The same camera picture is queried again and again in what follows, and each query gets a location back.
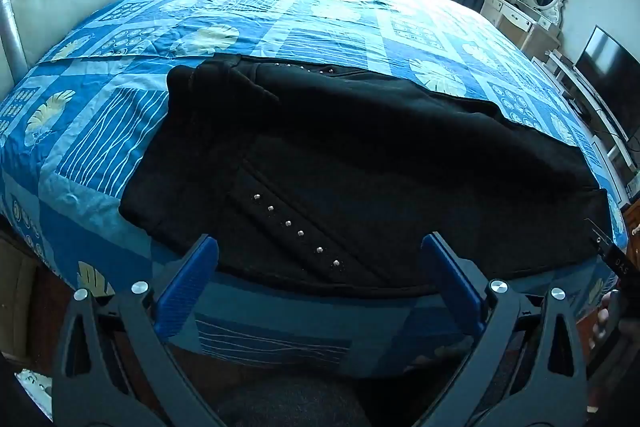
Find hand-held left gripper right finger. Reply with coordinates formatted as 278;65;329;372
415;232;589;427

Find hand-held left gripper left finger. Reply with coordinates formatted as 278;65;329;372
50;234;227;427

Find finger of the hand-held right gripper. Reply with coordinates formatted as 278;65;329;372
583;217;613;259

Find black pants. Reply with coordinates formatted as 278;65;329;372
119;54;623;298

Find person's right hand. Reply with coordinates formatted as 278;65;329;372
591;291;617;351

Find white television stand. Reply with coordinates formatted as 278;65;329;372
532;49;640;208

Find bed with blue patterned cover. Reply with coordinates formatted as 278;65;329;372
0;0;632;378

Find beige bedside cabinet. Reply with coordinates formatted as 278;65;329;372
0;234;51;360

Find black television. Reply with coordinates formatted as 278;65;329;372
574;25;640;142

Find white patterned cloth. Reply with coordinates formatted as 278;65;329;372
14;368;54;422

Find white dressing table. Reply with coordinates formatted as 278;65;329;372
481;0;561;62

